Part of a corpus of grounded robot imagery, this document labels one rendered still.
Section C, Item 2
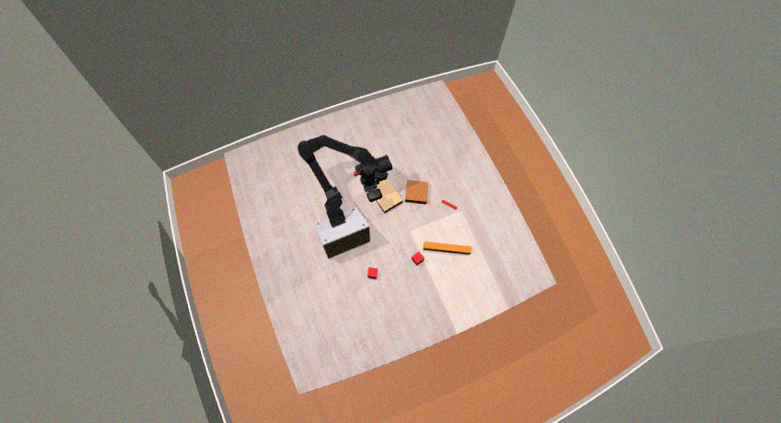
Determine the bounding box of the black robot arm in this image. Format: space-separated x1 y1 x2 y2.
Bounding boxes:
297 135 392 228

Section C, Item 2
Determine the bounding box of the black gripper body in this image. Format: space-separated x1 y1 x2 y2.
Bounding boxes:
355 163 382 202

